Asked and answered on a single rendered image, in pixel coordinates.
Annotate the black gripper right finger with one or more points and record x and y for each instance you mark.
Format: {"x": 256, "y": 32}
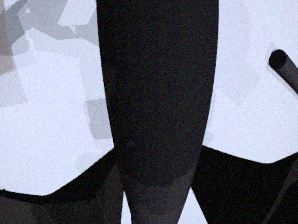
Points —
{"x": 232, "y": 190}

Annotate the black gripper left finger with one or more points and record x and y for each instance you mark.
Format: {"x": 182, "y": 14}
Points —
{"x": 94, "y": 197}

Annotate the dark grey bar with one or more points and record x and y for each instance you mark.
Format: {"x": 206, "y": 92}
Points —
{"x": 282, "y": 64}

